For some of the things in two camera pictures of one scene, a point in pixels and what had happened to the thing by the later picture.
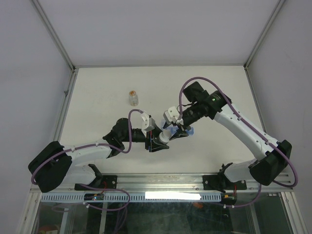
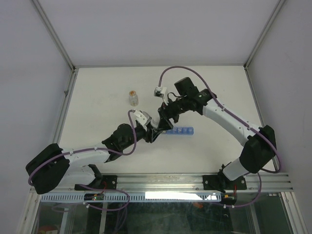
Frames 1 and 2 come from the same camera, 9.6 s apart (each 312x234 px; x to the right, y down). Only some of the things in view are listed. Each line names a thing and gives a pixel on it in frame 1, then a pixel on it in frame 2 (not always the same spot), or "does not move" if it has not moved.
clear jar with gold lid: [133, 98] does not move
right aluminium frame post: [269, 22] does not move
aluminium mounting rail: [169, 183] does not move
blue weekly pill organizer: [189, 131] does not move
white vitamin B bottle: [164, 136] → [155, 120]
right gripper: [177, 135] → [165, 124]
